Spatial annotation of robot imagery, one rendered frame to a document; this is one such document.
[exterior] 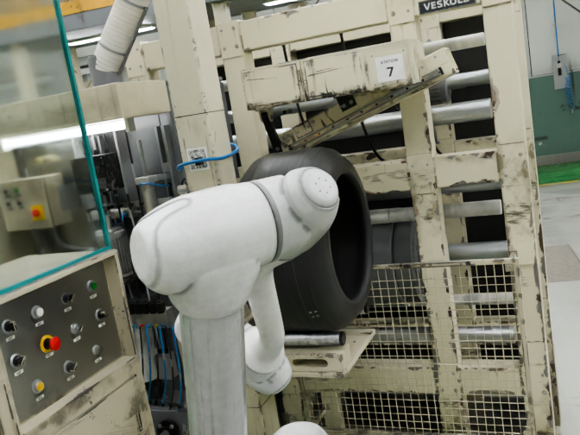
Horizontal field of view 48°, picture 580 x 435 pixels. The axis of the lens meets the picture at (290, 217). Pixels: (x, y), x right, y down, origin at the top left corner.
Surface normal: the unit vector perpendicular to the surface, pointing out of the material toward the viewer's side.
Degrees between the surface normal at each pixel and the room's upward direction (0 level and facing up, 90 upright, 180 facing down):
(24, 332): 90
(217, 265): 116
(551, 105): 90
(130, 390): 90
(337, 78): 90
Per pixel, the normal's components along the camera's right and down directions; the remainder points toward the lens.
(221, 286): 0.44, 0.47
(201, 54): 0.91, -0.08
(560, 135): -0.22, 0.20
